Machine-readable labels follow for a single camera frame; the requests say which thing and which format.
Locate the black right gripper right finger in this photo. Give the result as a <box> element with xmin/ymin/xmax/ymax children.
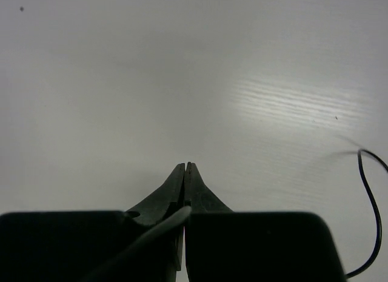
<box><xmin>184</xmin><ymin>162</ymin><xmax>233</xmax><ymax>275</ymax></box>

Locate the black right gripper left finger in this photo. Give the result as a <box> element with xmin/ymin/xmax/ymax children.
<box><xmin>127</xmin><ymin>163</ymin><xmax>185</xmax><ymax>272</ymax></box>

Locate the thin black headphone cable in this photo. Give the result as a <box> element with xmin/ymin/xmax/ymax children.
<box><xmin>345</xmin><ymin>149</ymin><xmax>388</xmax><ymax>279</ymax></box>

